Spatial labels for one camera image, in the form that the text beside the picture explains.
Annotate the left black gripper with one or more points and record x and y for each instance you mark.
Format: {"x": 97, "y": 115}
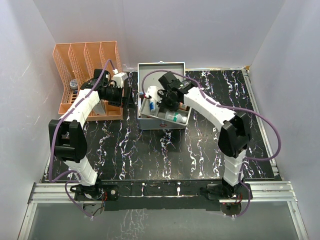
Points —
{"x": 127, "y": 102}

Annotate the grey plastic tray insert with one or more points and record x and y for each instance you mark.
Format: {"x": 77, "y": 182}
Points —
{"x": 158, "y": 121}

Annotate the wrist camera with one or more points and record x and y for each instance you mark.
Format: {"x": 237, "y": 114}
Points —
{"x": 154, "y": 95}
{"x": 119, "y": 78}

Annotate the grey stationery box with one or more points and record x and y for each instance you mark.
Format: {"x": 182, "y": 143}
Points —
{"x": 100, "y": 109}

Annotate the round blue white tin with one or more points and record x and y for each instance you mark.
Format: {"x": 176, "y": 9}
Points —
{"x": 73, "y": 84}

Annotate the orange plastic file organizer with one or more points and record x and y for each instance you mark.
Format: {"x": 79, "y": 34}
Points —
{"x": 79, "y": 61}

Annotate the white blue tube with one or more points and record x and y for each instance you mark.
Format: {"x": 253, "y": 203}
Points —
{"x": 152, "y": 105}

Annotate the silver metal medicine case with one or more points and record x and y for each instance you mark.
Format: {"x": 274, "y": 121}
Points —
{"x": 160, "y": 72}

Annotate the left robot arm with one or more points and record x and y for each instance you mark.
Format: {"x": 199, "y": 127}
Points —
{"x": 67, "y": 140}

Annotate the brown bottle orange cap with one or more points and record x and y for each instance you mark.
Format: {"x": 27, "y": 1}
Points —
{"x": 182, "y": 107}

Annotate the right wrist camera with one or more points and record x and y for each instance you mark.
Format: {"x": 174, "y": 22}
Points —
{"x": 154, "y": 95}

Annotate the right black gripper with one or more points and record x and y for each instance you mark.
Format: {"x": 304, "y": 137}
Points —
{"x": 163, "y": 105}

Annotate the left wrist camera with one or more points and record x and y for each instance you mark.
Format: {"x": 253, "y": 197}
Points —
{"x": 119, "y": 78}

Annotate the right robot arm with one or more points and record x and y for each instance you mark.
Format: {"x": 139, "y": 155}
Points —
{"x": 234, "y": 128}

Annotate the aluminium frame rail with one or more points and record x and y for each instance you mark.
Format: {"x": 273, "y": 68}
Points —
{"x": 165, "y": 210}

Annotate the clear bottle white cap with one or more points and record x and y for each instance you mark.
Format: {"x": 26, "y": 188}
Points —
{"x": 175, "y": 117}

